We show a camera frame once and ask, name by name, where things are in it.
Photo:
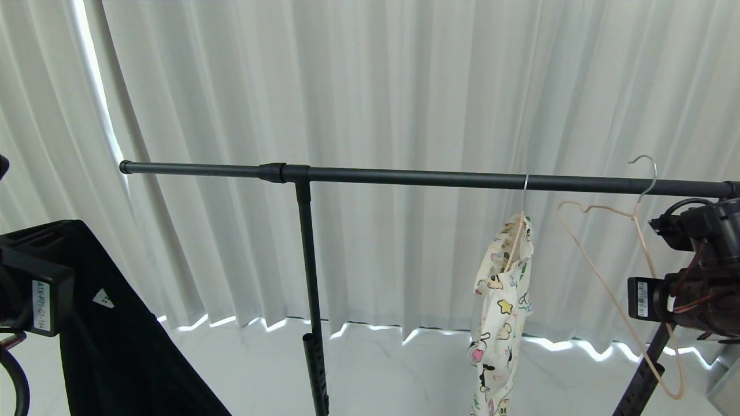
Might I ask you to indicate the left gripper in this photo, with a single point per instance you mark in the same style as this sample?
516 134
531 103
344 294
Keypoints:
17 289

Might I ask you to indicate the cream printed garment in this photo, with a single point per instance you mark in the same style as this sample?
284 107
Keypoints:
500 346

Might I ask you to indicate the black garment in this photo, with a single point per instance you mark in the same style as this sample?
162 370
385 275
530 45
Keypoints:
127 358

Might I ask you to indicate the white curtain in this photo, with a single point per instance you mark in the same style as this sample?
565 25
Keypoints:
347 69

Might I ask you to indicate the pink clothes hanger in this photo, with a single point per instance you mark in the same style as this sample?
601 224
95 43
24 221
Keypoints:
514 242
635 216

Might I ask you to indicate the black clothes rack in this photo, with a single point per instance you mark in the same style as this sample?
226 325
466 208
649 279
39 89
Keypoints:
404 176

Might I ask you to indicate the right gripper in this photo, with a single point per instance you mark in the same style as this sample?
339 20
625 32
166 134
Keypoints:
694 306

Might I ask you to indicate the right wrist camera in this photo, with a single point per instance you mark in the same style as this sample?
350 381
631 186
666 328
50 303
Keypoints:
688 228

